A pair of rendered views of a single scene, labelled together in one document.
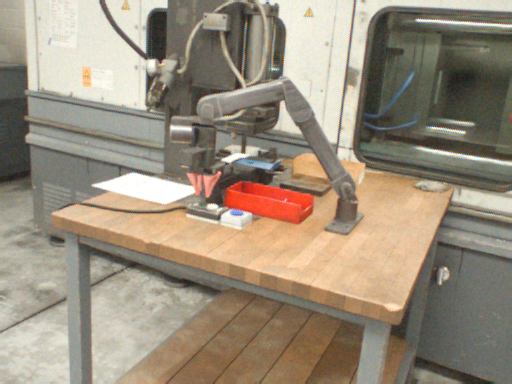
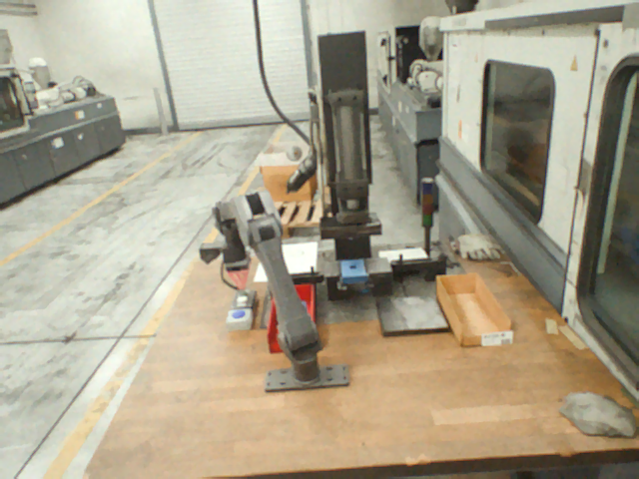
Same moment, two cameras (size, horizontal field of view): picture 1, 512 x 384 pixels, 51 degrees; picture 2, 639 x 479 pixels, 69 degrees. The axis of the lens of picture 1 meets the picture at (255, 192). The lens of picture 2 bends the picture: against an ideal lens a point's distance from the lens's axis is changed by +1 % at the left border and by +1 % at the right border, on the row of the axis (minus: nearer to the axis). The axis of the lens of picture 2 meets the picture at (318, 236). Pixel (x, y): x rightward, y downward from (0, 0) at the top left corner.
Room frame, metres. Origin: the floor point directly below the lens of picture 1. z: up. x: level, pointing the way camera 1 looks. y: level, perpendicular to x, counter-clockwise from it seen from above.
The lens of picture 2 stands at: (1.23, -1.12, 1.64)
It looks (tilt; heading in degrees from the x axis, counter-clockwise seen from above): 23 degrees down; 68
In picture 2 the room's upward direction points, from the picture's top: 6 degrees counter-clockwise
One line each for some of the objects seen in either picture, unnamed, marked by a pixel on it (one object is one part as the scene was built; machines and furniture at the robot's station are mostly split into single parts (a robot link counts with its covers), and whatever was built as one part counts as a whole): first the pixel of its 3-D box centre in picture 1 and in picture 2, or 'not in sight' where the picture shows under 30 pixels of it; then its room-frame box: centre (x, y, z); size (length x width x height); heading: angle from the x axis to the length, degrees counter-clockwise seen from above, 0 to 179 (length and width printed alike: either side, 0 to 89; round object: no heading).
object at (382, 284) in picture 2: (249, 175); (357, 279); (1.82, 0.03, 0.94); 0.20 x 0.10 x 0.07; 156
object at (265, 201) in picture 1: (269, 201); (293, 315); (1.57, -0.04, 0.93); 0.25 x 0.12 x 0.06; 66
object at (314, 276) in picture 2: (225, 184); (301, 281); (1.65, 0.10, 0.95); 0.15 x 0.03 x 0.10; 156
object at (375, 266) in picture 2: (250, 164); (357, 267); (1.82, 0.03, 0.98); 0.20 x 0.10 x 0.01; 156
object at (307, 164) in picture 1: (328, 170); (470, 308); (2.00, -0.27, 0.93); 0.25 x 0.13 x 0.08; 66
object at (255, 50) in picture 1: (257, 49); (346, 144); (1.81, 0.03, 1.37); 0.11 x 0.09 x 0.30; 156
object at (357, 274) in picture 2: (258, 161); (352, 267); (1.79, 0.00, 1.00); 0.15 x 0.07 x 0.03; 66
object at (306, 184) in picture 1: (308, 184); (409, 315); (1.86, -0.19, 0.91); 0.17 x 0.16 x 0.02; 156
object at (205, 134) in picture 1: (204, 135); (233, 233); (1.48, 0.16, 1.14); 0.07 x 0.06 x 0.07; 94
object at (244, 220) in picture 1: (236, 223); (240, 323); (1.43, 0.05, 0.90); 0.07 x 0.07 x 0.06; 66
